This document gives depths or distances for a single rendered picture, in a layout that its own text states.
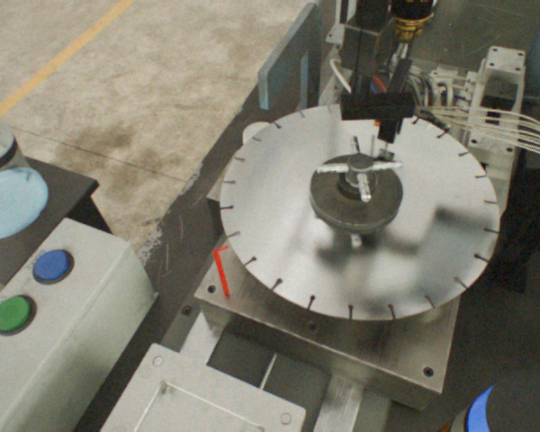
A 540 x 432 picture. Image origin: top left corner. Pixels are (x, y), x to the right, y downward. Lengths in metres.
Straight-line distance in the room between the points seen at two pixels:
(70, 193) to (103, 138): 1.29
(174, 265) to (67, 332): 0.24
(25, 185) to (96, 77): 1.93
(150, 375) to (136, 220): 1.33
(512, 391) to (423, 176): 0.38
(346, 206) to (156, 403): 0.29
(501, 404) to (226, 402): 0.31
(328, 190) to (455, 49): 0.73
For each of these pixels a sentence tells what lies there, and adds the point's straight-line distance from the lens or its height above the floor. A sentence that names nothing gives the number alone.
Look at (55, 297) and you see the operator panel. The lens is 0.60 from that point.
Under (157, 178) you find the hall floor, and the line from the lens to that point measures 1.92.
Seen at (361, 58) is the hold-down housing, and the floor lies 1.10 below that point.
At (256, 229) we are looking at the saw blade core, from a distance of 0.51.
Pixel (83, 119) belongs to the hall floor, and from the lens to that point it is 2.33.
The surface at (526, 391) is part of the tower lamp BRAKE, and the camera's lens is 0.24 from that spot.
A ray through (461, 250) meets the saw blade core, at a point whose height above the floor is 0.95.
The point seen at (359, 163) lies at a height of 1.00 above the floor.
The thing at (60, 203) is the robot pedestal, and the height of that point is 0.75.
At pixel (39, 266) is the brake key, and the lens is 0.62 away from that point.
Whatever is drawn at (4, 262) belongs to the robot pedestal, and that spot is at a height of 0.75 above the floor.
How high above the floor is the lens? 1.37
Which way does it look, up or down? 53 degrees down
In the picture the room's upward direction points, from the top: 4 degrees counter-clockwise
